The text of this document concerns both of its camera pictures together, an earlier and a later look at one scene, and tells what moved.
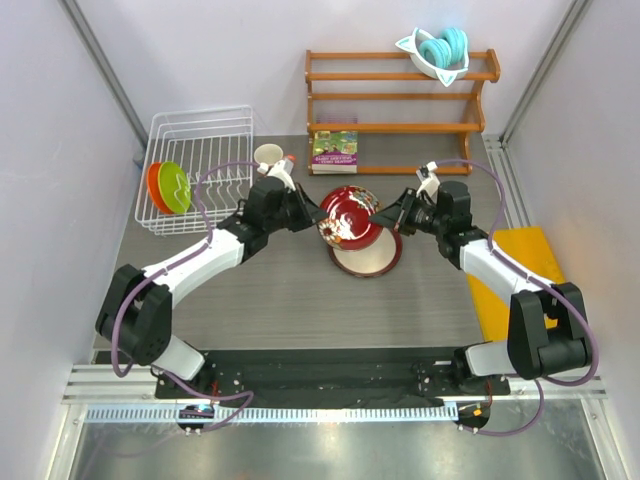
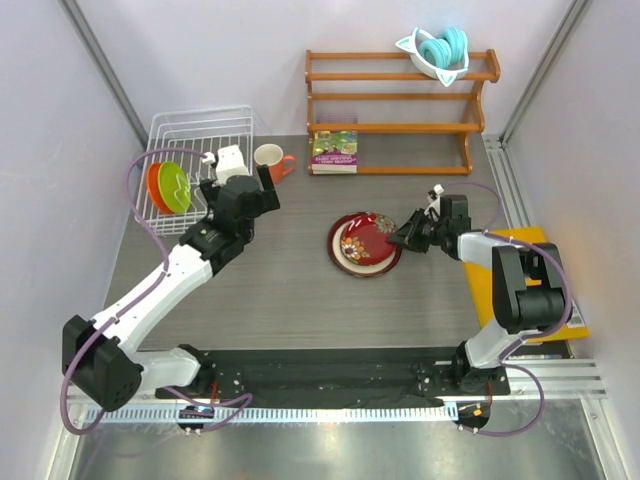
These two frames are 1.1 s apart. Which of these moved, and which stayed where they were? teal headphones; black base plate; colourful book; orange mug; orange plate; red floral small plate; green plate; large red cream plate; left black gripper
Moved: left black gripper; large red cream plate; red floral small plate
Stayed: orange plate; green plate; orange mug; black base plate; colourful book; teal headphones
